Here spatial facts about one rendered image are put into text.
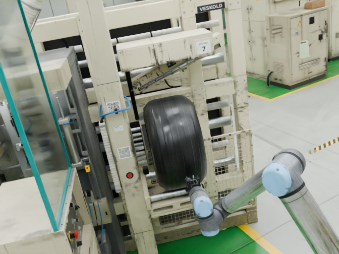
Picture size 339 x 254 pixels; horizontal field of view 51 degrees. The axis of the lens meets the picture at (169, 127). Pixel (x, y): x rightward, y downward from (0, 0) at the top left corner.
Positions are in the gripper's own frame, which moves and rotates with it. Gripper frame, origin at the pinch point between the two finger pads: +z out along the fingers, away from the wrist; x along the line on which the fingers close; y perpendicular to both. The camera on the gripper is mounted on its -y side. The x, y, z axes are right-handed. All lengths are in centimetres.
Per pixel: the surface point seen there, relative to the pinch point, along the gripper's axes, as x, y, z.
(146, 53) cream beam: 8, 75, 35
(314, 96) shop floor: -262, -62, 345
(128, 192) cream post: 37.3, -6.1, 19.1
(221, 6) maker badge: -50, 95, 64
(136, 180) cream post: 30.9, 1.1, 18.2
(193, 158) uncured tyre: -3.6, 15.7, -4.4
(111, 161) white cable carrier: 42.8, 17.2, 17.2
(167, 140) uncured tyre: 8.5, 28.7, -2.4
